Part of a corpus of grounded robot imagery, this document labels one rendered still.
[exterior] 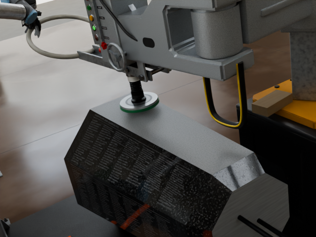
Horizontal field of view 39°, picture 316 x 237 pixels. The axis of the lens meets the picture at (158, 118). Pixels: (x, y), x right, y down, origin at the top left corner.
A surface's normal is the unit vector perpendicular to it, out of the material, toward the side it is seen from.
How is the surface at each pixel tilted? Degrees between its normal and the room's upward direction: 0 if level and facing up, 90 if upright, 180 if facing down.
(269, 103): 0
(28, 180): 0
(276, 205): 90
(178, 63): 90
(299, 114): 0
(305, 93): 90
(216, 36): 90
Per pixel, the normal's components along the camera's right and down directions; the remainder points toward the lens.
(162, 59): -0.75, 0.40
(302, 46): -0.48, 0.46
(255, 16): 0.62, 0.24
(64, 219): -0.17, -0.89
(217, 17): -0.02, 0.44
